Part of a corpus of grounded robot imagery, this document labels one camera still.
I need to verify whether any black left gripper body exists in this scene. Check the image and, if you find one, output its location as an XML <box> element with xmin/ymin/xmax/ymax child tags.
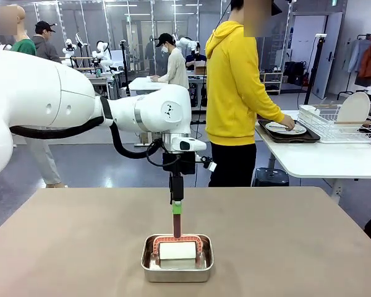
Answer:
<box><xmin>162</xmin><ymin>151</ymin><xmax>197</xmax><ymax>176</ymax></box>

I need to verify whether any lint roller with brown handle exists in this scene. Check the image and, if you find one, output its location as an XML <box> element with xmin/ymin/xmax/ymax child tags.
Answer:
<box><xmin>152</xmin><ymin>213</ymin><xmax>204</xmax><ymax>269</ymax></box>

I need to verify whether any brown plastic serving tray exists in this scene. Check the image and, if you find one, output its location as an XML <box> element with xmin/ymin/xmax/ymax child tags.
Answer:
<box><xmin>258</xmin><ymin>119</ymin><xmax>322</xmax><ymax>144</ymax></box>

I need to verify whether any person's right forearm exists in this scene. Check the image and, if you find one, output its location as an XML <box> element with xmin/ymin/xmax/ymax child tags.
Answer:
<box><xmin>254</xmin><ymin>88</ymin><xmax>287</xmax><ymax>125</ymax></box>

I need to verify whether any person's right hand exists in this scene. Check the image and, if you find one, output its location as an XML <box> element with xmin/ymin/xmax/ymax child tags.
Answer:
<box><xmin>281</xmin><ymin>114</ymin><xmax>296</xmax><ymax>131</ymax></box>

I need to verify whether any rectangular stainless steel tin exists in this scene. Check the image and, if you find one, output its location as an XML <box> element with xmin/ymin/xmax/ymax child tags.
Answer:
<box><xmin>141</xmin><ymin>233</ymin><xmax>215</xmax><ymax>283</ymax></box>

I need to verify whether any black round stool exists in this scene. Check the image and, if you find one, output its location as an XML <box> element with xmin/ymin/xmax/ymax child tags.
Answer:
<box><xmin>252</xmin><ymin>167</ymin><xmax>290</xmax><ymax>187</ymax></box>

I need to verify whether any person in yellow hoodie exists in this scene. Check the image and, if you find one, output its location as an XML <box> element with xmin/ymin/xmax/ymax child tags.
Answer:
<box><xmin>205</xmin><ymin>0</ymin><xmax>296</xmax><ymax>188</ymax></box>

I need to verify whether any person in cream sweater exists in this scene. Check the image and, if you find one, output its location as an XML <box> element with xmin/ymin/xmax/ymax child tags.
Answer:
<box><xmin>150</xmin><ymin>32</ymin><xmax>190</xmax><ymax>91</ymax></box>

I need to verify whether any person in dark clothes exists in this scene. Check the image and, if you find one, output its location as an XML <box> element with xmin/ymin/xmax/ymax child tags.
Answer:
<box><xmin>185</xmin><ymin>42</ymin><xmax>208</xmax><ymax>71</ymax></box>

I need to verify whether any white side table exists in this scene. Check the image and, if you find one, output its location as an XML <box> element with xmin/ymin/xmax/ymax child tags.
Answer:
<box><xmin>255</xmin><ymin>110</ymin><xmax>371</xmax><ymax>205</ymax></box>

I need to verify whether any black tripod stand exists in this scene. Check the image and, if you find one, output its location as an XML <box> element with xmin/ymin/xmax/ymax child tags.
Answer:
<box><xmin>303</xmin><ymin>33</ymin><xmax>328</xmax><ymax>106</ymax></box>

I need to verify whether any man in grey hoodie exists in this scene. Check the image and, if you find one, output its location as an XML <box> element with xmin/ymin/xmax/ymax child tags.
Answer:
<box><xmin>31</xmin><ymin>20</ymin><xmax>63</xmax><ymax>64</ymax></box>

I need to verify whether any light blue hanging shirt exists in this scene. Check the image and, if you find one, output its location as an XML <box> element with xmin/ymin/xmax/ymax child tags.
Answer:
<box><xmin>342</xmin><ymin>38</ymin><xmax>371</xmax><ymax>74</ymax></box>

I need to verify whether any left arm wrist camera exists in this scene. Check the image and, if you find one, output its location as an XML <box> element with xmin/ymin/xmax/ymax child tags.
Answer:
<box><xmin>200</xmin><ymin>155</ymin><xmax>218</xmax><ymax>173</ymax></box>

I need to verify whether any black left arm cable sheath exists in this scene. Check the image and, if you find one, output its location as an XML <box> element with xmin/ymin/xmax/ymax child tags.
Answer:
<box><xmin>9</xmin><ymin>116</ymin><xmax>177</xmax><ymax>168</ymax></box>

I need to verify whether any white wire dish rack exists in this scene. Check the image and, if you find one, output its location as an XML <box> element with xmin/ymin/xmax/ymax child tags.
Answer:
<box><xmin>298</xmin><ymin>104</ymin><xmax>371</xmax><ymax>144</ymax></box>

